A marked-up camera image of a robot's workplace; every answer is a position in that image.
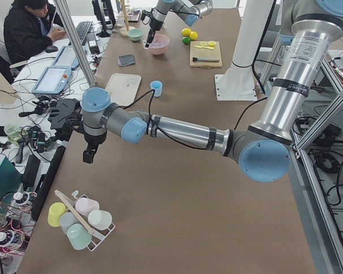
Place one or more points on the oolong tea bottle left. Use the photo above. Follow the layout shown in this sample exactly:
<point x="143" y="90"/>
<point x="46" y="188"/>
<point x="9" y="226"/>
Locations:
<point x="11" y="239"/>

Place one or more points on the whole yellow lemon lower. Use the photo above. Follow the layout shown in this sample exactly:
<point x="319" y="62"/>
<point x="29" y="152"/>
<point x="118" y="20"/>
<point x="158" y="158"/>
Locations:
<point x="193" y="35"/>

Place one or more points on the pink bowl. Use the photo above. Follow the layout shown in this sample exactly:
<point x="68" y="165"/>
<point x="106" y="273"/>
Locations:
<point x="159" y="44"/>

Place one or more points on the yellow cup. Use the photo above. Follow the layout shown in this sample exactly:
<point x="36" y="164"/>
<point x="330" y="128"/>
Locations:
<point x="56" y="210"/>

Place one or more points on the pink cup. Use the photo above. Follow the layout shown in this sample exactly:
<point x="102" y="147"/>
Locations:
<point x="85" y="205"/>

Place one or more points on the mint green cup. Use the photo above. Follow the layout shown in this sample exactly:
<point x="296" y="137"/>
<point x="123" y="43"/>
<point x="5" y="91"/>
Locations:
<point x="78" y="236"/>

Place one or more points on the yellow plastic knife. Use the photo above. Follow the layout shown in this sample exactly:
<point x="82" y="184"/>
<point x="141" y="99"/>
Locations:
<point x="203" y="47"/>

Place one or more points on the whole yellow lemon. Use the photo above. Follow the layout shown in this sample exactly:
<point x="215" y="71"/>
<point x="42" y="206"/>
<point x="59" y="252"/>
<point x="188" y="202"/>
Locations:
<point x="186" y="32"/>
<point x="193" y="35"/>

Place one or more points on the light blue cup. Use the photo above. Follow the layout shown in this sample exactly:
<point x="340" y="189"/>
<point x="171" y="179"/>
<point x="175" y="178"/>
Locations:
<point x="156" y="85"/>

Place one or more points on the mint green bowl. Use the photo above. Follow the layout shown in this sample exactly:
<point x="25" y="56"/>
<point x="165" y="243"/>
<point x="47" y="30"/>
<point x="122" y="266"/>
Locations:
<point x="135" y="35"/>

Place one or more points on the seated person in black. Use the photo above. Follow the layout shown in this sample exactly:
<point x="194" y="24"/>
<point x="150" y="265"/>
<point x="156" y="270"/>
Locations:
<point x="29" y="28"/>

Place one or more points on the green lime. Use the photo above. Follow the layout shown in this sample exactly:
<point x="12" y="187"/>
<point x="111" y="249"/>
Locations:
<point x="186" y="40"/>

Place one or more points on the teach pendant near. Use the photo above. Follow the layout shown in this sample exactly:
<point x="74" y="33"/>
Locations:
<point x="53" y="80"/>

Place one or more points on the oolong tea bottle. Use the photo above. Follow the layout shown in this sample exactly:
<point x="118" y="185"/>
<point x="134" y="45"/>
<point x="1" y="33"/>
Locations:
<point x="11" y="239"/>
<point x="24" y="199"/>

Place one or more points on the copper wire bottle rack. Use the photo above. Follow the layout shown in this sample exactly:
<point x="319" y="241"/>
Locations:
<point x="16" y="218"/>

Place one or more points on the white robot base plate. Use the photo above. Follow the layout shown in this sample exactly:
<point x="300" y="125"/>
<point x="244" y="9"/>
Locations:
<point x="233" y="88"/>

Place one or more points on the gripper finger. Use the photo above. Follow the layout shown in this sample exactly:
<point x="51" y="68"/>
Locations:
<point x="151" y="35"/>

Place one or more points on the white wire cup rack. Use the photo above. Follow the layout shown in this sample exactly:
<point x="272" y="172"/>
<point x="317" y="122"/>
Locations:
<point x="100" y="235"/>

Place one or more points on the teach pendant far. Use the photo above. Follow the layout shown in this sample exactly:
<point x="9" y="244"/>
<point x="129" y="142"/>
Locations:
<point x="66" y="57"/>

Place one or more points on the teach pendant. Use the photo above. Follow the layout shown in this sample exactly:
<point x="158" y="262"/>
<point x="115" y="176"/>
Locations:
<point x="66" y="57"/>
<point x="53" y="80"/>

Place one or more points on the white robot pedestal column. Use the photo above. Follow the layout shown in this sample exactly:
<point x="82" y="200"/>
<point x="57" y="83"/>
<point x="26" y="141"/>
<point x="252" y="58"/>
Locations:
<point x="254" y="20"/>

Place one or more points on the cream rabbit serving tray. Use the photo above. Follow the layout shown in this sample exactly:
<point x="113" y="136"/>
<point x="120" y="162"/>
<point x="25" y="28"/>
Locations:
<point x="122" y="88"/>

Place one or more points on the white cup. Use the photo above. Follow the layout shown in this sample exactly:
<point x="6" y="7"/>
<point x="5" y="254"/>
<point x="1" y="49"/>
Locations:
<point x="100" y="219"/>

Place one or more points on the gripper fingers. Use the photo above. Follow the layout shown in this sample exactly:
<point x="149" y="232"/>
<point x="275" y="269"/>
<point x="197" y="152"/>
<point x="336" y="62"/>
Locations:
<point x="88" y="155"/>

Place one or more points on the grey cup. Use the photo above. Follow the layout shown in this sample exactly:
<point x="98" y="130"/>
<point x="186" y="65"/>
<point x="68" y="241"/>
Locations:
<point x="67" y="220"/>

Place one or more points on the black keyboard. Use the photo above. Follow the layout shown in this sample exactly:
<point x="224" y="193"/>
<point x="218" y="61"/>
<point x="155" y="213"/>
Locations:
<point x="82" y="29"/>

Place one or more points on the oolong tea bottle right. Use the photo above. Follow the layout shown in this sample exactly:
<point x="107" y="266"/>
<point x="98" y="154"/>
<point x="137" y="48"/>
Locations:
<point x="24" y="199"/>

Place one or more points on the wooden stand with round base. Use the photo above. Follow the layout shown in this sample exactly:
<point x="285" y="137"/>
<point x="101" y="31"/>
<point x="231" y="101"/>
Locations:
<point x="124" y="30"/>

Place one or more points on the wooden rack handle rod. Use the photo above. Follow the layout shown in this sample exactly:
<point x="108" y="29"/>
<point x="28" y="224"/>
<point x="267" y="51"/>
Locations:
<point x="69" y="204"/>

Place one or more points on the steel muddler black tip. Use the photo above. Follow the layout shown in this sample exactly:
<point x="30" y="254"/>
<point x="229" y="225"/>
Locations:
<point x="201" y="59"/>

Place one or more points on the lemon slice lower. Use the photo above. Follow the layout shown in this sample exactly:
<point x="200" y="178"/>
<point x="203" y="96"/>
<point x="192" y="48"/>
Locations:
<point x="211" y="43"/>

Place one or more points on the whole yellow lemon upper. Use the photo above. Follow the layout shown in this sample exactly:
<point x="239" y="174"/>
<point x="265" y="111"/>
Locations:
<point x="186" y="32"/>

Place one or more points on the black bar at table edge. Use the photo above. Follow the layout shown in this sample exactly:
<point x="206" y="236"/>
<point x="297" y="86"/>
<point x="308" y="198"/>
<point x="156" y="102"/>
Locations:
<point x="45" y="183"/>

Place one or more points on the grey folded cloth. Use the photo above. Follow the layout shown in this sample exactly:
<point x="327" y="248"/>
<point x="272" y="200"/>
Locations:
<point x="126" y="60"/>

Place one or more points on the bamboo cutting board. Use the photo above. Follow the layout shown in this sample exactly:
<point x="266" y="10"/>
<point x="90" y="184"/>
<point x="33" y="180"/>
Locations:
<point x="195" y="52"/>

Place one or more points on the aluminium frame post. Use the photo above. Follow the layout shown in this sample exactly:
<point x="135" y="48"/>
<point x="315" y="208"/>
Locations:
<point x="64" y="12"/>

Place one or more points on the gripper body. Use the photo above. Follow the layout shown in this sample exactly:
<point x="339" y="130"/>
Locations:
<point x="93" y="140"/>
<point x="152" y="27"/>

